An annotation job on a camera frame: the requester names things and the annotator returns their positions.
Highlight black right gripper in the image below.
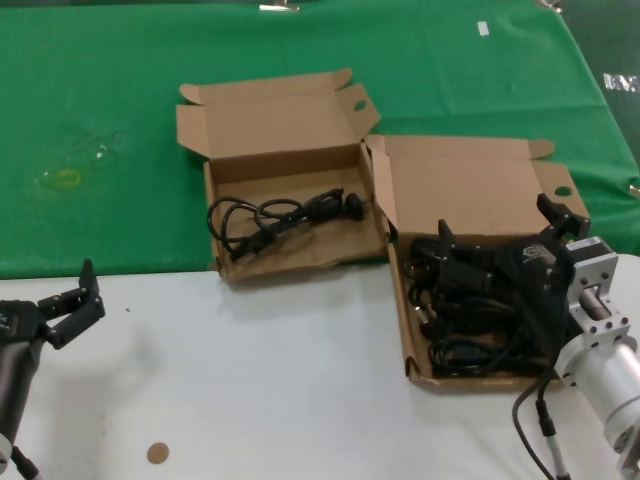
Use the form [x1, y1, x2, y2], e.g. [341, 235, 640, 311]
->
[437, 193, 591, 362]

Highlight green table cloth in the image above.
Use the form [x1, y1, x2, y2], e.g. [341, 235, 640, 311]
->
[0, 0, 640, 279]

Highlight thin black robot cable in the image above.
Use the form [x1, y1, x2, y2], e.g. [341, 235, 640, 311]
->
[510, 367, 559, 480]

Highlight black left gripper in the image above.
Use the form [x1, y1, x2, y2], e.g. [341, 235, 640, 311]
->
[0, 258, 107, 436]

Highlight open brown cardboard box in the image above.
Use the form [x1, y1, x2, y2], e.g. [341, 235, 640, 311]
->
[366, 133, 591, 394]
[175, 68, 396, 285]

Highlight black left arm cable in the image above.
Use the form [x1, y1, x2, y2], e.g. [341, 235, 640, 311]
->
[9, 446, 42, 480]

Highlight cable with metal connector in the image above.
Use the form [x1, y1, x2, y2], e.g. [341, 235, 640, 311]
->
[535, 369, 571, 480]

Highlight yellow square tape mark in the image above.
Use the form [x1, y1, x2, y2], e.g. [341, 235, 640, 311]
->
[51, 168, 83, 189]

